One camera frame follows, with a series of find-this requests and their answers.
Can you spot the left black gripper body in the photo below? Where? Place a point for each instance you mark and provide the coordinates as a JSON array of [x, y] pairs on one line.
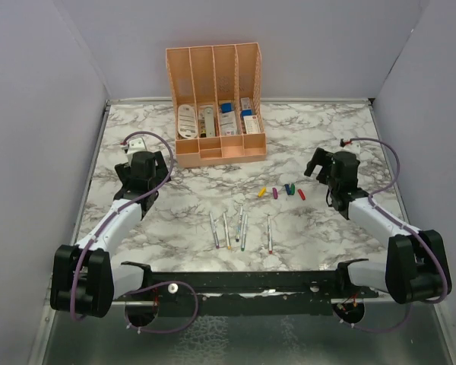
[[161, 170]]

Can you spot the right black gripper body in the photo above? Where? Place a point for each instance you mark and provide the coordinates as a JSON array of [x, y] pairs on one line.
[[326, 160]]

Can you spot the yellow pen cap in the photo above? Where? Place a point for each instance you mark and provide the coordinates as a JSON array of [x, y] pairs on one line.
[[262, 192]]

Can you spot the purple pen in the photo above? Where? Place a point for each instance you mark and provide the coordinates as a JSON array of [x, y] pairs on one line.
[[213, 223]]

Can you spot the yellow pen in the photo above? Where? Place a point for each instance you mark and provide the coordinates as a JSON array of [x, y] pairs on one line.
[[226, 231]]

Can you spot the blue pen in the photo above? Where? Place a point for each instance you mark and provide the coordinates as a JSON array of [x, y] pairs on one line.
[[239, 224]]

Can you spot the green pen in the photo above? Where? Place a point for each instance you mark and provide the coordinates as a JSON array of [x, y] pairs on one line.
[[244, 231]]

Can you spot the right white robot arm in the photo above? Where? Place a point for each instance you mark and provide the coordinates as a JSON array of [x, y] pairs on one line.
[[415, 268]]

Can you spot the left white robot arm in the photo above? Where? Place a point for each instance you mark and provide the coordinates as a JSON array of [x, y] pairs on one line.
[[84, 272]]

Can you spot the red pen cap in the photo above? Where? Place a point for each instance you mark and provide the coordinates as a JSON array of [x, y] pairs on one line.
[[301, 194]]

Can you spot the red tipped pen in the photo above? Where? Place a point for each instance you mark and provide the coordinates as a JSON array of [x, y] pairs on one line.
[[270, 238]]

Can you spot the white oval package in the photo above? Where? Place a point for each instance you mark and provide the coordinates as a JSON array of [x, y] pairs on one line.
[[186, 122]]

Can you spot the white blue box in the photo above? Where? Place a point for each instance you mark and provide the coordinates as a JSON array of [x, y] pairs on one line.
[[228, 124]]

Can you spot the white red box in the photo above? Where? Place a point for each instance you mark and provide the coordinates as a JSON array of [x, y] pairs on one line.
[[249, 117]]

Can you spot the orange desk organizer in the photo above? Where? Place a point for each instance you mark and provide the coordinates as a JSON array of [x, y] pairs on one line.
[[203, 76]]

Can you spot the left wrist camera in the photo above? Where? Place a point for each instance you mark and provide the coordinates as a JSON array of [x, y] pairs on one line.
[[134, 145]]

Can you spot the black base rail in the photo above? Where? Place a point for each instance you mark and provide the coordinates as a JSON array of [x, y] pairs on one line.
[[247, 293]]

